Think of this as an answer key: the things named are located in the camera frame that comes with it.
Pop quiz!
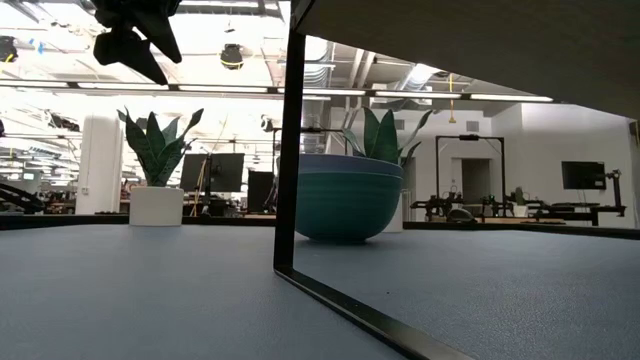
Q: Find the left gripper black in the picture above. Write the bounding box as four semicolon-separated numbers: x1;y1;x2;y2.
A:
91;0;184;86

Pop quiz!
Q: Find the large light blue bowl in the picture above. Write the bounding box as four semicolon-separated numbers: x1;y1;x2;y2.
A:
297;153;405;177

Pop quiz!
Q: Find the large teal bowl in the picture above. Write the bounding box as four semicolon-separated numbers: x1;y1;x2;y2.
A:
294;172;404;245

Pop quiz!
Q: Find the black ceiling dome device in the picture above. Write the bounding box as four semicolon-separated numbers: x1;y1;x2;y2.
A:
219;43;245;71
0;35;19;64

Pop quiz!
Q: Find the long ceiling light bar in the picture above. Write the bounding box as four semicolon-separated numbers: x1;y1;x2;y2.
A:
0;78;554;104

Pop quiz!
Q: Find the white building column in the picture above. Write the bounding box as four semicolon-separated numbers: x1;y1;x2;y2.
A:
74;113;125;216

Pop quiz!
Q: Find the black computer monitor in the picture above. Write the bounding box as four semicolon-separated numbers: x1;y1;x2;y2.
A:
179;153;208;193
209;152;246;194

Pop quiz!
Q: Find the snake plant in white pot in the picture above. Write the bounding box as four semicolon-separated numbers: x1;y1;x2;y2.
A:
342;106;434;234
116;106;205;228

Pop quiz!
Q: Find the dark monitor back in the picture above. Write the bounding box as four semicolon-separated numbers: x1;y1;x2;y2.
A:
247;170;276;214

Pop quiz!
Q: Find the yellow hanging pendant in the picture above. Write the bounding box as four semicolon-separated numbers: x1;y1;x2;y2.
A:
447;73;457;125

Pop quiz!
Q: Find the grey dome-shaped object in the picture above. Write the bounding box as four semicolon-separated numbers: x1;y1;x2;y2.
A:
446;207;477;224

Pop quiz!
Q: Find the small cactus in white pot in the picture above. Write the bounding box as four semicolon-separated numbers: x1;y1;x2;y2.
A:
512;186;530;218

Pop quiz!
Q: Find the black background workbench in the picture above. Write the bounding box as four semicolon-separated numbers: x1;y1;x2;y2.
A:
529;168;627;227

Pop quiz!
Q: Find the black metal frame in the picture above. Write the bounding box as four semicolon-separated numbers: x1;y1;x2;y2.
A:
273;0;640;360

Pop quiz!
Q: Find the black gantry frame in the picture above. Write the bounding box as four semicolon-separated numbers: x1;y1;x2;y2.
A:
434;134;506;201

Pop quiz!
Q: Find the black wall television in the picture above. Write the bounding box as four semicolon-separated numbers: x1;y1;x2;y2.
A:
561;160;607;191

